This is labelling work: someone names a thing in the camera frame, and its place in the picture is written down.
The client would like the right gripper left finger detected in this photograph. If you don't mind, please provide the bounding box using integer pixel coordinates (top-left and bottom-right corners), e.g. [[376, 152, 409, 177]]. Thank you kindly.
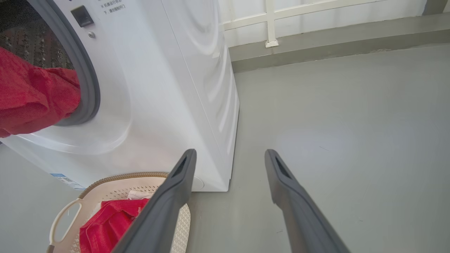
[[112, 148, 198, 253]]

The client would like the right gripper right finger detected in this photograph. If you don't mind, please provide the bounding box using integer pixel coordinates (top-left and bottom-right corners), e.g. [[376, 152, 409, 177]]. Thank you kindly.
[[264, 149, 352, 253]]

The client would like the red garment with white trim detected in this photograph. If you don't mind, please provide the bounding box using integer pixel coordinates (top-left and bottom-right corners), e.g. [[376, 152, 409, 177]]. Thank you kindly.
[[79, 190, 156, 253]]

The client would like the plain red garment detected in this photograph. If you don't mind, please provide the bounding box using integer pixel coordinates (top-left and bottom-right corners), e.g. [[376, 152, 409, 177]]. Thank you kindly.
[[0, 46, 82, 138]]

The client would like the cream perforated laundry basket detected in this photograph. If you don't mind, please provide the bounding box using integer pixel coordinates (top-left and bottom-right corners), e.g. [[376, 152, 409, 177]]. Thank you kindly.
[[46, 171, 192, 253]]

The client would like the blue and white label sticker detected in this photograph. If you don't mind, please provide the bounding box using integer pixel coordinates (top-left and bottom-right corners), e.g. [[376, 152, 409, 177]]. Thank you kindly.
[[50, 173, 85, 190]]

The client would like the white front-load washing machine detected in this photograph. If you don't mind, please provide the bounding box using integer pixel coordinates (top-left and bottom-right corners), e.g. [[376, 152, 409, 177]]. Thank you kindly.
[[0, 0, 240, 193]]

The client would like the grey rubber door gasket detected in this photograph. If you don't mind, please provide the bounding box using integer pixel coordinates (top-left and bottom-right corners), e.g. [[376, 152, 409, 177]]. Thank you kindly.
[[30, 0, 101, 127]]

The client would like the black door latch socket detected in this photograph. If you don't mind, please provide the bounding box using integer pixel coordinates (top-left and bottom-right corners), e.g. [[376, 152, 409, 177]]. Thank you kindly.
[[70, 5, 95, 28]]

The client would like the steel perforated washer drum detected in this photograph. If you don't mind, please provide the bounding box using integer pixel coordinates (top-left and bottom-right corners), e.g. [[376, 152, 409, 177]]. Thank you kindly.
[[0, 0, 75, 70]]

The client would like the white metal railing frame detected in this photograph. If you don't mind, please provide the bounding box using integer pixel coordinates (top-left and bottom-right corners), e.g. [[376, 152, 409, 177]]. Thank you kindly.
[[219, 0, 428, 48]]

